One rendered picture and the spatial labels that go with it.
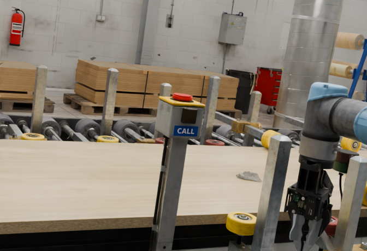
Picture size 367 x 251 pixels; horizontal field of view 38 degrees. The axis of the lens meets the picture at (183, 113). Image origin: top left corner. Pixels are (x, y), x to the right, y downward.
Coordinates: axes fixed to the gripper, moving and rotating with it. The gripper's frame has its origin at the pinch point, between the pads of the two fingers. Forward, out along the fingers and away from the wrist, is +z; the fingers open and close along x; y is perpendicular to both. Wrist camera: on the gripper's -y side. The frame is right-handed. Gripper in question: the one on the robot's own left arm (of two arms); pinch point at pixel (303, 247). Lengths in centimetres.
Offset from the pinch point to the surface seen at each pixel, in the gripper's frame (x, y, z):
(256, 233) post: -11.6, -2.4, 1.2
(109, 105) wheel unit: -100, -62, -8
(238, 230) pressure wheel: -19.1, -11.2, 5.2
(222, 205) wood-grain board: -28.4, -20.4, 3.3
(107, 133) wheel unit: -99, -63, 3
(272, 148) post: -11.0, -2.1, -19.0
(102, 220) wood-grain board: -43.7, 12.6, 3.7
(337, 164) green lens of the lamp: -0.8, -24.0, -14.2
